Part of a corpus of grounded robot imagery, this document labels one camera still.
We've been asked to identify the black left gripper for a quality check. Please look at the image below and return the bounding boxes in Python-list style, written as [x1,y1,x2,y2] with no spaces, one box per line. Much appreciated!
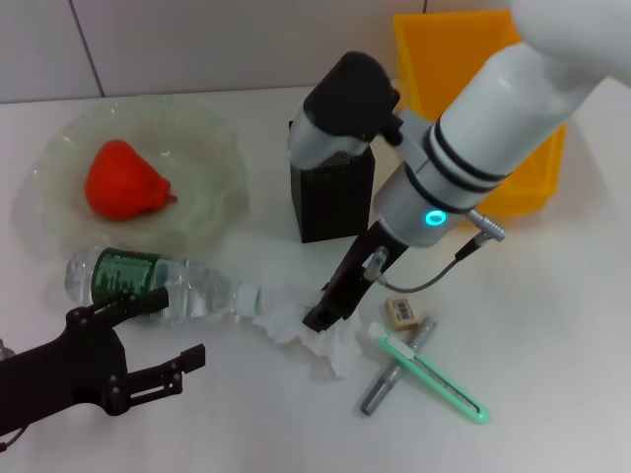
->
[0,287,207,431]

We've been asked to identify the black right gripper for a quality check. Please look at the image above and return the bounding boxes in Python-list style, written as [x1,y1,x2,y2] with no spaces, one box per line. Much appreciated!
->
[300,218,411,333]

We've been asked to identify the white paper ball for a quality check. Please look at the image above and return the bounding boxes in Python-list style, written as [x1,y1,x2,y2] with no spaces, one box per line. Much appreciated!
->
[251,283,366,380]

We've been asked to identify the clear green-label water bottle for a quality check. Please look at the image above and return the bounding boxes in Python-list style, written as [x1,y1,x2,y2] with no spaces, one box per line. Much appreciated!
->
[64,245,262,324]

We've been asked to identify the red-orange orange fruit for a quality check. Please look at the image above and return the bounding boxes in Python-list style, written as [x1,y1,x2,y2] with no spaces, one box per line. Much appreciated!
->
[84,139,178,224]

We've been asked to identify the beige eraser with barcode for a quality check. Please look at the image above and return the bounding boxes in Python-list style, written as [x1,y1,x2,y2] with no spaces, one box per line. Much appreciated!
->
[384,296,420,332]

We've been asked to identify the grey marker pen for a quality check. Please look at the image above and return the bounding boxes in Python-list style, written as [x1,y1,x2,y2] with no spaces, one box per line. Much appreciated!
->
[358,317,439,416]

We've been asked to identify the black mesh pen holder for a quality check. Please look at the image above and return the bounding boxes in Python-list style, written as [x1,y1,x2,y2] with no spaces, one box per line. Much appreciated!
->
[288,117,376,244]

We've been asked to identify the pale green glass fruit plate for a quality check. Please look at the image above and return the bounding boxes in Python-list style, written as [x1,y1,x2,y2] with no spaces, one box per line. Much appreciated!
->
[17,97,251,250]

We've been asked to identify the yellow plastic bin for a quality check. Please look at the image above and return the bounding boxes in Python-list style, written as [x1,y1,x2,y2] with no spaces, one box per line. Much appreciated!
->
[392,12,567,219]

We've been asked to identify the right gripper cable with plugs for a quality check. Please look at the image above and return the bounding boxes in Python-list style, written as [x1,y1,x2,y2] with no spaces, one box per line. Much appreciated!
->
[361,207,507,296]

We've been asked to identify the left gripper cable with plug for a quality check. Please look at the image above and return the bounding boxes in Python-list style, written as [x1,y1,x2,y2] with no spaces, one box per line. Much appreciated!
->
[0,337,26,452]

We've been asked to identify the right wrist camera housing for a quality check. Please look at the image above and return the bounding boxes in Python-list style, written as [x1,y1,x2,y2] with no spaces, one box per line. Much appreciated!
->
[287,51,401,171]

